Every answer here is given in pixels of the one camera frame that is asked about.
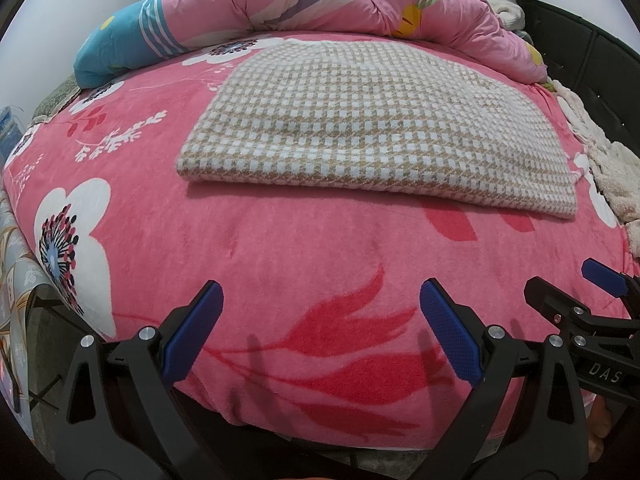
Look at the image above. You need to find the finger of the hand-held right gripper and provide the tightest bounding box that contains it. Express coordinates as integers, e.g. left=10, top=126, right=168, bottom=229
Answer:
left=581, top=258, right=640, bottom=318
left=523, top=276, right=601, bottom=341

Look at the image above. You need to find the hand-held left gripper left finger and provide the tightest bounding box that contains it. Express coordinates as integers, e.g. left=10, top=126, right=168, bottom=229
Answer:
left=52, top=280, right=226, bottom=480

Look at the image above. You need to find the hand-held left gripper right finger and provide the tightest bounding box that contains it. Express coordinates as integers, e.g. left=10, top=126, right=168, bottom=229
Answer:
left=419, top=279, right=588, bottom=480

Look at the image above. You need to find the beige white checkered coat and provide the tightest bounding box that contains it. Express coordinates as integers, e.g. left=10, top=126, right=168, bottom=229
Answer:
left=175, top=40, right=578, bottom=220

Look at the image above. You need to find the person's right hand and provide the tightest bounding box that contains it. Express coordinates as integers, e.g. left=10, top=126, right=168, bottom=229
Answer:
left=586, top=394, right=613, bottom=461

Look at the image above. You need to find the pink floral bed sheet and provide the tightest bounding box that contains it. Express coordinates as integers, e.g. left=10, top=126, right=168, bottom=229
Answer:
left=0, top=30, right=636, bottom=453

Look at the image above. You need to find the white fluffy blanket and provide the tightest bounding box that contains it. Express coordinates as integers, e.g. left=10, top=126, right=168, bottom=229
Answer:
left=547, top=77, right=640, bottom=256

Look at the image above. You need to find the black headboard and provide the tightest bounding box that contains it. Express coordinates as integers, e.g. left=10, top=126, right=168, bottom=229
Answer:
left=520, top=0, right=640, bottom=136

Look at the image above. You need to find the grey mat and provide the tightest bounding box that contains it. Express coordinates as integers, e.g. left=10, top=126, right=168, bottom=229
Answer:
left=32, top=74, right=81, bottom=123

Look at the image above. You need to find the pink printed quilt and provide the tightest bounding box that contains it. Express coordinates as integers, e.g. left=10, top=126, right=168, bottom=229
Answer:
left=74, top=0, right=548, bottom=90

